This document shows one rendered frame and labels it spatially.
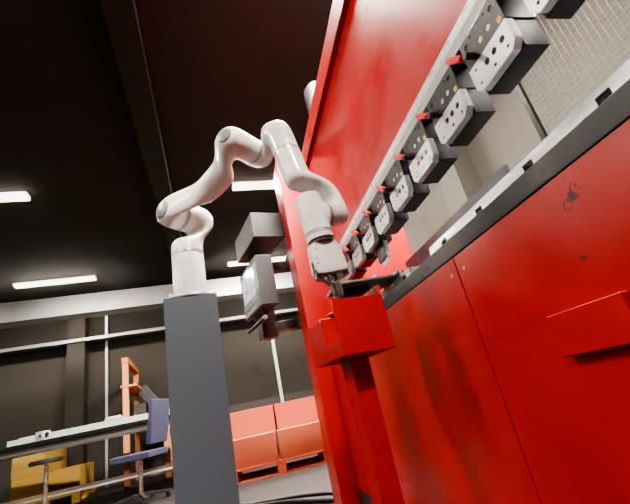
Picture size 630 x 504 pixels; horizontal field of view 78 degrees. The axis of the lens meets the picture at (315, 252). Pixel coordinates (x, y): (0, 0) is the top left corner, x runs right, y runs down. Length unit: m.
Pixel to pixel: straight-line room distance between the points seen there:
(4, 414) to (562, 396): 8.89
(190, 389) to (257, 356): 7.19
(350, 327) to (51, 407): 8.14
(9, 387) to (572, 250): 9.02
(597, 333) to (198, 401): 1.08
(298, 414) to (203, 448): 3.51
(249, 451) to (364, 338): 3.52
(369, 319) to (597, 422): 0.53
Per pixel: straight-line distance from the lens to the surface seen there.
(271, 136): 1.36
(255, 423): 4.82
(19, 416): 9.08
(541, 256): 0.81
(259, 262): 2.70
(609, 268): 0.72
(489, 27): 1.12
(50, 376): 9.01
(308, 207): 1.16
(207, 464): 1.37
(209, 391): 1.37
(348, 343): 1.03
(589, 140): 0.73
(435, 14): 1.33
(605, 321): 0.72
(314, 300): 2.53
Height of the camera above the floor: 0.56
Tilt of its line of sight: 21 degrees up
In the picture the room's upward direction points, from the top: 12 degrees counter-clockwise
